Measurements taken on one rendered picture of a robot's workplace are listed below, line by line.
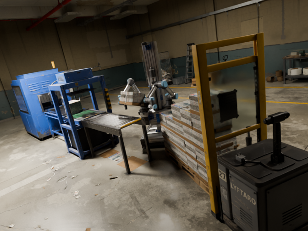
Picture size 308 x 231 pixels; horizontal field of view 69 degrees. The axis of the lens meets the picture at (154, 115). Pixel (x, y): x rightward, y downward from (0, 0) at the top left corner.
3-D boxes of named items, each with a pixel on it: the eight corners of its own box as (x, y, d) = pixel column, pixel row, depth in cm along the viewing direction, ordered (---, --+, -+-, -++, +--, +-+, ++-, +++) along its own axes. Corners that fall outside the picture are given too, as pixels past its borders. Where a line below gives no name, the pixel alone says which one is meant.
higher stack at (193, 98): (222, 177, 315) (214, 87, 280) (237, 187, 288) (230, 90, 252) (199, 186, 304) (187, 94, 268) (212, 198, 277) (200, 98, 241)
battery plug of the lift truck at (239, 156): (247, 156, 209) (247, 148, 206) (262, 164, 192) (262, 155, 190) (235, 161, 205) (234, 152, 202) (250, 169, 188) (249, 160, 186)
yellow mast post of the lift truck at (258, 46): (263, 185, 269) (256, 33, 220) (269, 189, 261) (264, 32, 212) (257, 188, 266) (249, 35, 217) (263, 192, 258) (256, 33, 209)
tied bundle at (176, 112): (194, 113, 346) (192, 99, 339) (205, 117, 319) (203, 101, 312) (172, 119, 334) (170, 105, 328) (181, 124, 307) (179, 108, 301)
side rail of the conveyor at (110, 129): (122, 135, 353) (120, 128, 349) (119, 136, 349) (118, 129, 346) (84, 124, 451) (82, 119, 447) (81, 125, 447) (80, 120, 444)
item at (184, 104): (192, 99, 339) (192, 98, 338) (202, 102, 312) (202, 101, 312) (170, 105, 327) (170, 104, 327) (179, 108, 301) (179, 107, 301)
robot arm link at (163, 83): (173, 95, 430) (158, 79, 391) (179, 95, 420) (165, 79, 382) (171, 100, 426) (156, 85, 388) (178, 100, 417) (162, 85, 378)
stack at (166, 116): (184, 149, 421) (178, 107, 398) (223, 177, 315) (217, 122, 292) (165, 155, 410) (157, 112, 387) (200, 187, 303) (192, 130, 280)
